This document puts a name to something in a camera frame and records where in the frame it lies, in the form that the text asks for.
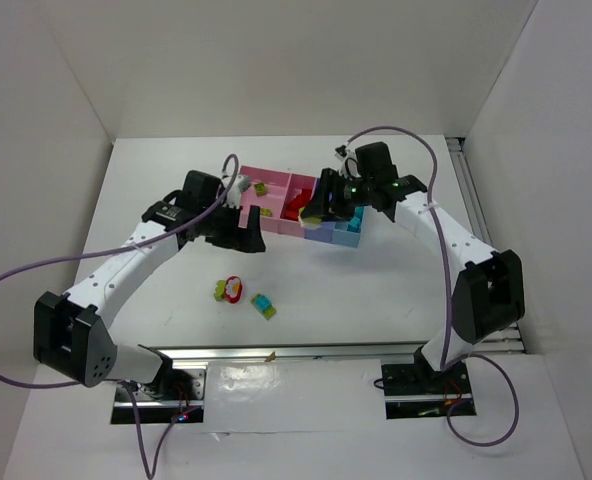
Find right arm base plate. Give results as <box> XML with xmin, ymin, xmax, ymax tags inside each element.
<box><xmin>373</xmin><ymin>363</ymin><xmax>476</xmax><ymax>420</ymax></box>

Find blue purple container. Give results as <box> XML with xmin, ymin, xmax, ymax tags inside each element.
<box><xmin>305</xmin><ymin>222</ymin><xmax>336</xmax><ymax>243</ymax></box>

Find pink large container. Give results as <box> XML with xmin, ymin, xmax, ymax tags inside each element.
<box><xmin>239</xmin><ymin>166</ymin><xmax>290</xmax><ymax>233</ymax></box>

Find red lego brick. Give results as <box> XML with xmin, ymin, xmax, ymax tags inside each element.
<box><xmin>282</xmin><ymin>189</ymin><xmax>312</xmax><ymax>221</ymax></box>

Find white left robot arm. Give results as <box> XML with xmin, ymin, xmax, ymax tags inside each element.
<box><xmin>33</xmin><ymin>170</ymin><xmax>265</xmax><ymax>398</ymax></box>

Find aluminium rail right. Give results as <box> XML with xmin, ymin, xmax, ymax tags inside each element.
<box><xmin>447</xmin><ymin>138</ymin><xmax>525</xmax><ymax>347</ymax></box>

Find blue green stacked lego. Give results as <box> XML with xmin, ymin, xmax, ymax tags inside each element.
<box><xmin>250</xmin><ymin>293</ymin><xmax>277</xmax><ymax>320</ymax></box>

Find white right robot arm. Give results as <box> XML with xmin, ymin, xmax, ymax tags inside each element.
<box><xmin>299</xmin><ymin>142</ymin><xmax>525</xmax><ymax>381</ymax></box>

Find red white flower lego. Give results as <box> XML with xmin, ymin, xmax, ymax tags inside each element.
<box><xmin>224</xmin><ymin>276</ymin><xmax>243</xmax><ymax>304</ymax></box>

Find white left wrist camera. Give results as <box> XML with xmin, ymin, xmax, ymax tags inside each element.
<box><xmin>223</xmin><ymin>174</ymin><xmax>251</xmax><ymax>208</ymax></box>

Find green lego beside flower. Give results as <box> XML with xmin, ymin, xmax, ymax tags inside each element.
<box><xmin>213</xmin><ymin>280</ymin><xmax>226</xmax><ymax>302</ymax></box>

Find teal legos in container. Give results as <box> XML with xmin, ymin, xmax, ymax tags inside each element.
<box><xmin>347</xmin><ymin>207</ymin><xmax>364</xmax><ymax>233</ymax></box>

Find aluminium rail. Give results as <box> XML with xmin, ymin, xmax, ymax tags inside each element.
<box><xmin>154</xmin><ymin>342</ymin><xmax>420</xmax><ymax>362</ymax></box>
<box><xmin>447</xmin><ymin>138</ymin><xmax>525</xmax><ymax>347</ymax></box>

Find aluminium rail front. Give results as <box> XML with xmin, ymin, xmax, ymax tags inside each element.
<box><xmin>154</xmin><ymin>342</ymin><xmax>420</xmax><ymax>362</ymax></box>

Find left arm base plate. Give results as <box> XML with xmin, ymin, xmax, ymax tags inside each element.
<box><xmin>110</xmin><ymin>364</ymin><xmax>207</xmax><ymax>425</ymax></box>

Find pink small container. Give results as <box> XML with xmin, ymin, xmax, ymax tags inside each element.
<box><xmin>278</xmin><ymin>174</ymin><xmax>317</xmax><ymax>238</ymax></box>

